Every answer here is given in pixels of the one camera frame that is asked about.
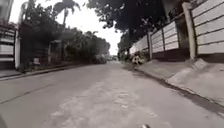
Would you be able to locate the white barred gate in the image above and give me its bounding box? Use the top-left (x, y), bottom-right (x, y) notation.
top-left (0, 24), bottom-right (22, 71)

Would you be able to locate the person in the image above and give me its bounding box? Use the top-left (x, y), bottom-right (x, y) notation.
top-left (131, 53), bottom-right (145, 70)

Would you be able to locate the dark fence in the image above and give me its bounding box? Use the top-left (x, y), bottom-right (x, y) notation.
top-left (19, 31), bottom-right (66, 68)

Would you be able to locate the white slatted fence wall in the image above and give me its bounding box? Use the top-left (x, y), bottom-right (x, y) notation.
top-left (129, 0), bottom-right (224, 63)

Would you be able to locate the narrow grey pavement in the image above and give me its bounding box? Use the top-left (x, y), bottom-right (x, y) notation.
top-left (0, 63), bottom-right (86, 81)

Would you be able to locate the grey concrete road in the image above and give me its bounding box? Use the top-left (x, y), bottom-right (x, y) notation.
top-left (0, 60), bottom-right (224, 128)

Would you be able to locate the grey concrete pavement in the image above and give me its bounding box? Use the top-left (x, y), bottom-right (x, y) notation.
top-left (137, 57), bottom-right (224, 108)

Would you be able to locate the large dark tree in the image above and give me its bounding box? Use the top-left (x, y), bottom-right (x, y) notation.
top-left (87, 0), bottom-right (168, 62)

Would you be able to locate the row of trees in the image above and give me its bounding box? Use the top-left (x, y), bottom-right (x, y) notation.
top-left (18, 0), bottom-right (112, 66)

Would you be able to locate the building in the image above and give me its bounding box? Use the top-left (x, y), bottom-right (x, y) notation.
top-left (0, 0), bottom-right (15, 25)

